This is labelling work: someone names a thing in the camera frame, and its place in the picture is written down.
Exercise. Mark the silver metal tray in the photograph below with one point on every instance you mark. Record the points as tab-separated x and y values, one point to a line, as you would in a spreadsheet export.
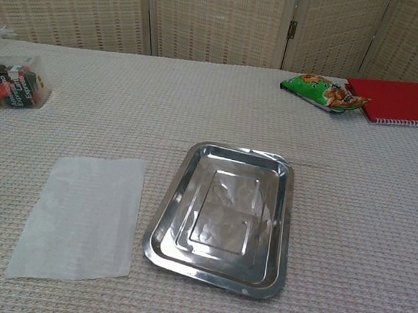
221	218

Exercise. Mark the white woven tablecloth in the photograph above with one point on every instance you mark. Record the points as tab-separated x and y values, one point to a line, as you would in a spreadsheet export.
213	119

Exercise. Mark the brass screen hinge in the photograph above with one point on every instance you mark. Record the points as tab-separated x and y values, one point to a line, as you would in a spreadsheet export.
292	29

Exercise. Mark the green snack bag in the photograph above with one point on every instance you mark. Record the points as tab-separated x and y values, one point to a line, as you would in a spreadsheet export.
314	90

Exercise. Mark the red spiral notebook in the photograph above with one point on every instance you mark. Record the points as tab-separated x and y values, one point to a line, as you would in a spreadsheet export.
404	101

